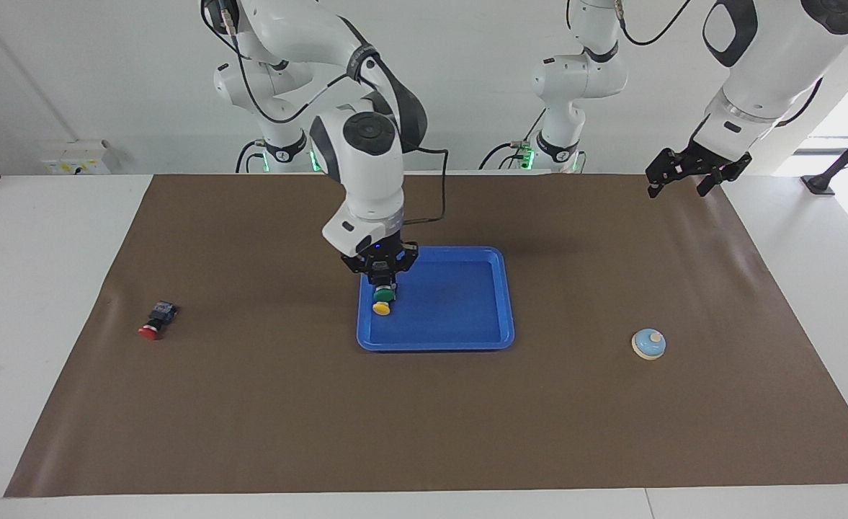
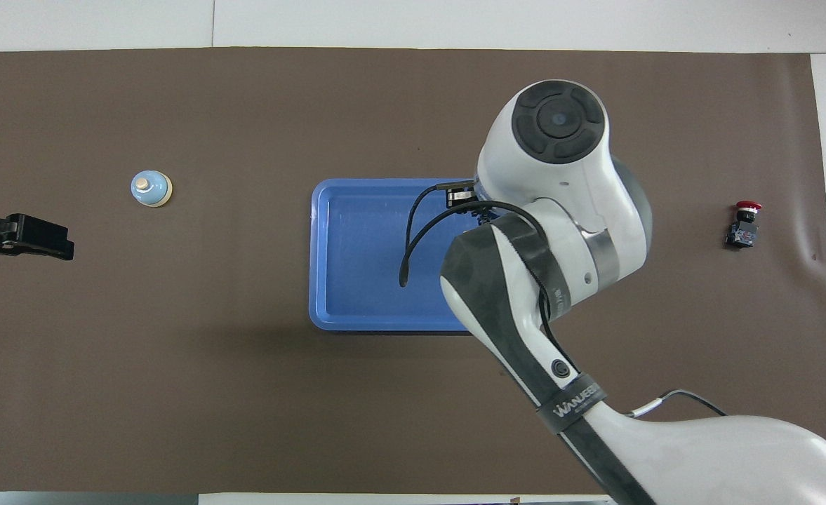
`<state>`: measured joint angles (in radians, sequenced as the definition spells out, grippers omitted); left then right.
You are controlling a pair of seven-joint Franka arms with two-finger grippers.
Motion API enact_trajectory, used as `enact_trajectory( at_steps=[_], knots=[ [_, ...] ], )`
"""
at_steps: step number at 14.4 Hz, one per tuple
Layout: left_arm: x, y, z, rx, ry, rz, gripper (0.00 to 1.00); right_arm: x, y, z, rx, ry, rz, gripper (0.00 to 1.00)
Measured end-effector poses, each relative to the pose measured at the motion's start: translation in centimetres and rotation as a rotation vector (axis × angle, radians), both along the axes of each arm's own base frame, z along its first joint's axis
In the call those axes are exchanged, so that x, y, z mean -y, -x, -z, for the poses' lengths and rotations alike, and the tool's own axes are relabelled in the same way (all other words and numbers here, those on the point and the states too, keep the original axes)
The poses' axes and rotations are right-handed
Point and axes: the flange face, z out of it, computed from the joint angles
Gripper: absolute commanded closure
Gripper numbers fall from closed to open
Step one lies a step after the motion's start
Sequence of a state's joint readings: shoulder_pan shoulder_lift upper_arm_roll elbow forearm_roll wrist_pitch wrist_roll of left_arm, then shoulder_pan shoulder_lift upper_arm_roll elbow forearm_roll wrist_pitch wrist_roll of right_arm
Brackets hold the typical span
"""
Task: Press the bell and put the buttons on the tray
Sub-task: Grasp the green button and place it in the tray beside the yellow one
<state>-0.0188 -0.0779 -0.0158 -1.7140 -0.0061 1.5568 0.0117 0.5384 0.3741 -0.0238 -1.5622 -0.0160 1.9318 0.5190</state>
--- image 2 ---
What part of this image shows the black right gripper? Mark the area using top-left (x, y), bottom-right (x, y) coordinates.
top-left (446, 180), bottom-right (505, 227)

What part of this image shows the light blue desk bell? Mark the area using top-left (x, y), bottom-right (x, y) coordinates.
top-left (131, 170), bottom-right (173, 209)

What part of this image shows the red push button switch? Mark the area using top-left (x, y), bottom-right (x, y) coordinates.
top-left (725, 201), bottom-right (764, 249)

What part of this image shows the blue plastic tray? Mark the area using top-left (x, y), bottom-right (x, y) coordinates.
top-left (308, 178), bottom-right (484, 332)

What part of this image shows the brown table mat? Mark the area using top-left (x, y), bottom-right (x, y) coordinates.
top-left (0, 47), bottom-right (826, 495)

